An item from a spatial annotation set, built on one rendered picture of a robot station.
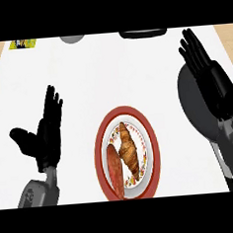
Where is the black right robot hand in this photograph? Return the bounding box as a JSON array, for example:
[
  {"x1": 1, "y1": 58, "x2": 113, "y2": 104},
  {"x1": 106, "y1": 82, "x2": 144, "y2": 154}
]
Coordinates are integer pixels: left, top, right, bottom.
[{"x1": 176, "y1": 24, "x2": 233, "y2": 124}]

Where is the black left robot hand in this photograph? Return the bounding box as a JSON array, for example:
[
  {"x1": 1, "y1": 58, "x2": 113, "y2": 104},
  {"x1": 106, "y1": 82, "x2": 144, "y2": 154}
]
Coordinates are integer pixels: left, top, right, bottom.
[{"x1": 5, "y1": 83, "x2": 69, "y2": 176}]

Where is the golden brown croissant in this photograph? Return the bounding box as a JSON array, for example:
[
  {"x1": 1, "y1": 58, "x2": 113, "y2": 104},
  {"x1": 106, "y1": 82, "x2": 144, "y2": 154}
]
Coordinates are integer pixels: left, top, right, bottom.
[{"x1": 115, "y1": 120, "x2": 141, "y2": 184}]

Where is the red-rimmed patterned plate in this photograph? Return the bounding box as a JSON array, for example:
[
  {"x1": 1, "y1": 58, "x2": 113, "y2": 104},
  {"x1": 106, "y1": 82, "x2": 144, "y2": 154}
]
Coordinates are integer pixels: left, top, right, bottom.
[{"x1": 90, "y1": 103, "x2": 164, "y2": 203}]

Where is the reddish brown sausage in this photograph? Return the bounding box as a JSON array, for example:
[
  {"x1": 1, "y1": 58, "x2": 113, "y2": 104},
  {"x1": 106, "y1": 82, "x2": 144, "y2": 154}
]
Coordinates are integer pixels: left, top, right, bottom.
[{"x1": 105, "y1": 143, "x2": 126, "y2": 201}]

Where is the black flat object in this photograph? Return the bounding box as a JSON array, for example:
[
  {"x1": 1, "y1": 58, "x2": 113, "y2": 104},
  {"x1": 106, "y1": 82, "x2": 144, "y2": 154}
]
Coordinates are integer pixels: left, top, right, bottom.
[{"x1": 117, "y1": 28, "x2": 169, "y2": 41}]

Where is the yellow printed box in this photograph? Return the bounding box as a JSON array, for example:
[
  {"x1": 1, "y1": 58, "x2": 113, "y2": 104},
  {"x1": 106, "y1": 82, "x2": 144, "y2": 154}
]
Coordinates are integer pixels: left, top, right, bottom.
[{"x1": 8, "y1": 38, "x2": 38, "y2": 50}]

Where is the grey round object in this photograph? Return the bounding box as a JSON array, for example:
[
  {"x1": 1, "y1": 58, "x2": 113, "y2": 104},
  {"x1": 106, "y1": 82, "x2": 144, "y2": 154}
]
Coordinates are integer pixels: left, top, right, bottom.
[{"x1": 59, "y1": 34, "x2": 86, "y2": 45}]

